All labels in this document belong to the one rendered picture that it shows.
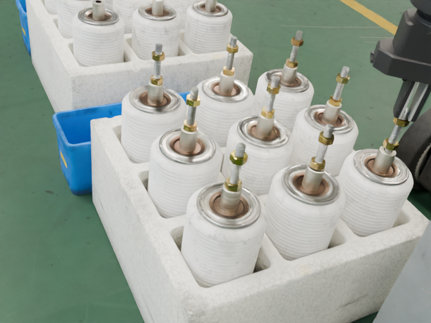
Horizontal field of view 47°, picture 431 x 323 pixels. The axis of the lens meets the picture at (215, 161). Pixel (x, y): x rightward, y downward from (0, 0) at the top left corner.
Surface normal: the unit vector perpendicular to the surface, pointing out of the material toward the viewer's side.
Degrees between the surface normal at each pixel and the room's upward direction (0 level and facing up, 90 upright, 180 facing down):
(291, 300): 90
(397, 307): 90
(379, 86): 0
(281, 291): 90
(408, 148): 79
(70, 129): 88
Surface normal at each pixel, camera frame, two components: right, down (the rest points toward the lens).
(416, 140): -0.74, -0.11
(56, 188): 0.14, -0.77
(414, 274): -0.89, 0.18
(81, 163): 0.46, 0.62
